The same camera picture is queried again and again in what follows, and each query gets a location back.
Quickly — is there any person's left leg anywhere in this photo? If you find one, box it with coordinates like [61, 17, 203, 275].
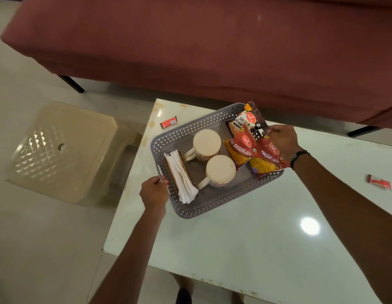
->
[169, 271, 194, 304]

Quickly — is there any stack of white paper napkins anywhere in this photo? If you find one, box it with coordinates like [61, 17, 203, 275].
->
[163, 150, 199, 205]

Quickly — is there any beige plastic stool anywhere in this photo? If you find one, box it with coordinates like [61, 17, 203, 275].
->
[6, 101, 143, 207]

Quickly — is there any black wristband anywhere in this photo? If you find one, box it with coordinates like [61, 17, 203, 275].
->
[290, 150, 311, 170]

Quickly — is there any grey perforated plastic basket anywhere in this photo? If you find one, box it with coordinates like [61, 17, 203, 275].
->
[150, 103, 284, 219]

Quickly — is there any small red wrapper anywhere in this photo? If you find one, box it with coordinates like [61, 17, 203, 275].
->
[366, 174, 392, 191]
[159, 116, 178, 130]

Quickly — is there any person's left hand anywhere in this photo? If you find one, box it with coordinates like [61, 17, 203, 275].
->
[139, 175, 169, 212]

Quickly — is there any maroon sofa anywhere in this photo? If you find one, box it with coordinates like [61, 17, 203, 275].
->
[0, 0, 392, 138]

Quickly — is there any person's right hand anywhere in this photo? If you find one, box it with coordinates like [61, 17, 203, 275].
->
[262, 125, 304, 162]

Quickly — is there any dark peanut snack packet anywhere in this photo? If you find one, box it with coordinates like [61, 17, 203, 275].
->
[228, 101, 270, 140]

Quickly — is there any cream ceramic mug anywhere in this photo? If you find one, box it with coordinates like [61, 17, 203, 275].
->
[183, 129, 222, 163]
[196, 155, 237, 190]

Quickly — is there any red and yellow snack packet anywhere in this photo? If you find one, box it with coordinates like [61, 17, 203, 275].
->
[248, 135, 291, 180]
[223, 130, 260, 171]

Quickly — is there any brown napkin holder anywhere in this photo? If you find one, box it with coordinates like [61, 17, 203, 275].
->
[165, 151, 200, 194]

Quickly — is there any person's right forearm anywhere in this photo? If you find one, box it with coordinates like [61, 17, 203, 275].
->
[292, 153, 392, 304]

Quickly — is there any person's left forearm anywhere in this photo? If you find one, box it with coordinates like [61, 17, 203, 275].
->
[89, 206, 167, 304]

